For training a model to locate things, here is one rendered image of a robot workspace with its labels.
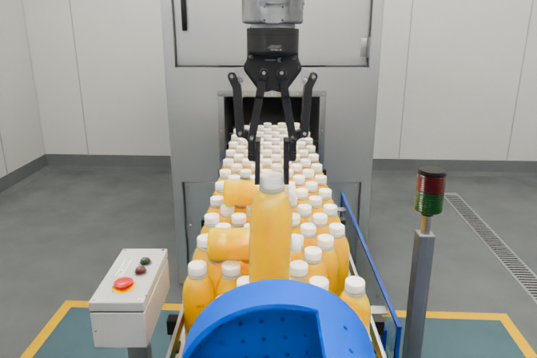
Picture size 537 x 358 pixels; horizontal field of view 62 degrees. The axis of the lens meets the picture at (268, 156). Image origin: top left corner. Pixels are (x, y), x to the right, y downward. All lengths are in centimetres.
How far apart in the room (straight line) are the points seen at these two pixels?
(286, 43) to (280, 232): 29
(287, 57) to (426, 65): 429
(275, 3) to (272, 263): 39
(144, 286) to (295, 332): 34
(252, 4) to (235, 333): 47
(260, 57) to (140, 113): 444
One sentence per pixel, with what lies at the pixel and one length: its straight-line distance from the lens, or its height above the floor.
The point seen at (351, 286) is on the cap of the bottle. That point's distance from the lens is 91.
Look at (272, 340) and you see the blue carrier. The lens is 71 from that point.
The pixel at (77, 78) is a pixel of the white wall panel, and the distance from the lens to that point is 525.
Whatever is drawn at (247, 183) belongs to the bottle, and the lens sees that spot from 121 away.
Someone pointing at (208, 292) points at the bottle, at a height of 104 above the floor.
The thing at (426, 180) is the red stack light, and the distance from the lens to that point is 106.
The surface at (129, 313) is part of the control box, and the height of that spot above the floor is 108.
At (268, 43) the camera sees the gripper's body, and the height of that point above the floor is 155.
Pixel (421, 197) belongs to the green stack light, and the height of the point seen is 120.
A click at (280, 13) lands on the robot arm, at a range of 63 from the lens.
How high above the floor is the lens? 158
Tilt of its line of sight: 17 degrees down
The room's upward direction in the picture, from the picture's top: straight up
